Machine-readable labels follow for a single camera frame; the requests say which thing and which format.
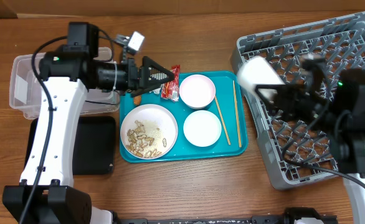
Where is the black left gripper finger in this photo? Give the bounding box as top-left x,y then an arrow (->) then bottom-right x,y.
141,56 -> 174,78
131,73 -> 174,97

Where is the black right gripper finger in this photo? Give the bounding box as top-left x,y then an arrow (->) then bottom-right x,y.
300,55 -> 326,87
255,84 -> 292,108

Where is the white cup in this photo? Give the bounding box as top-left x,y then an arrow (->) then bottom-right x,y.
237,56 -> 284,99

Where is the pink bowl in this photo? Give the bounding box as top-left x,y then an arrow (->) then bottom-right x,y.
179,74 -> 216,109

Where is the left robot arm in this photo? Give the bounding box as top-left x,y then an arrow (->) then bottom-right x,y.
2,22 -> 174,223

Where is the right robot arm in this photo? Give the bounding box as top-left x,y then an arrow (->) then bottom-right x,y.
247,54 -> 365,223

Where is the crumpled white napkin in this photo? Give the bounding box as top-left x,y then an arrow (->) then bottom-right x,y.
150,87 -> 161,95

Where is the carrot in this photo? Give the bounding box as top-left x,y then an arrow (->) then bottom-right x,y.
133,95 -> 141,106

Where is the red snack wrapper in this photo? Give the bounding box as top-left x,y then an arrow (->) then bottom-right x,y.
161,65 -> 180,102

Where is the pink plate with peanuts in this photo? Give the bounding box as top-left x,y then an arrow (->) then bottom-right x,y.
120,104 -> 178,161

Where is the grey dish rack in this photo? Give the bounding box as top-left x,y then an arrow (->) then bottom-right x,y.
231,12 -> 365,190

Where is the wooden chopstick right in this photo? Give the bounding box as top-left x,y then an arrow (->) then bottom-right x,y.
232,81 -> 242,147

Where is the white bowl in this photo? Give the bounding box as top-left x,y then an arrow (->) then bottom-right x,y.
183,110 -> 222,147

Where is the black tray bin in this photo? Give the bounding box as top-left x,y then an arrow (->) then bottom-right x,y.
24,116 -> 117,175

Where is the teal plastic tray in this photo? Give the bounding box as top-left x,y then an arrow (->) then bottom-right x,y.
119,70 -> 249,164

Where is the clear plastic bin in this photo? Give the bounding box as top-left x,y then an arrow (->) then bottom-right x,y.
9,55 -> 120,119

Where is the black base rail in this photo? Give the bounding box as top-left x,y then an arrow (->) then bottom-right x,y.
114,207 -> 338,224

